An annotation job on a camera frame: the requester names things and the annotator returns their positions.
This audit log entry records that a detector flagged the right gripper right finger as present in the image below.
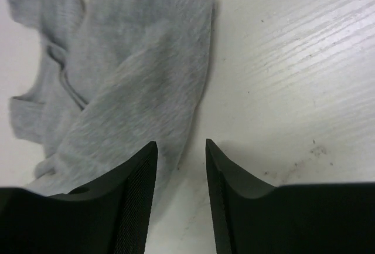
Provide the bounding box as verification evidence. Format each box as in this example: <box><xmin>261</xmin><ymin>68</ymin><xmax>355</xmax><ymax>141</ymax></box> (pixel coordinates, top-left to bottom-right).
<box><xmin>206</xmin><ymin>140</ymin><xmax>374</xmax><ymax>253</ymax></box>

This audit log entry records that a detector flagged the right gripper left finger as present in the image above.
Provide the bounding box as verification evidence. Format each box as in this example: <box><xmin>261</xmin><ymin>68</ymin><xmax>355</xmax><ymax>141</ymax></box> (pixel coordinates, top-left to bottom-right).
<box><xmin>1</xmin><ymin>142</ymin><xmax>158</xmax><ymax>253</ymax></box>

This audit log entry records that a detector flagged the grey tank top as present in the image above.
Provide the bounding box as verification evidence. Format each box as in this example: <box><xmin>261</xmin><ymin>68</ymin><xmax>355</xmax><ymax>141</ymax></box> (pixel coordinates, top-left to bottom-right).
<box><xmin>8</xmin><ymin>0</ymin><xmax>216</xmax><ymax>196</ymax></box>

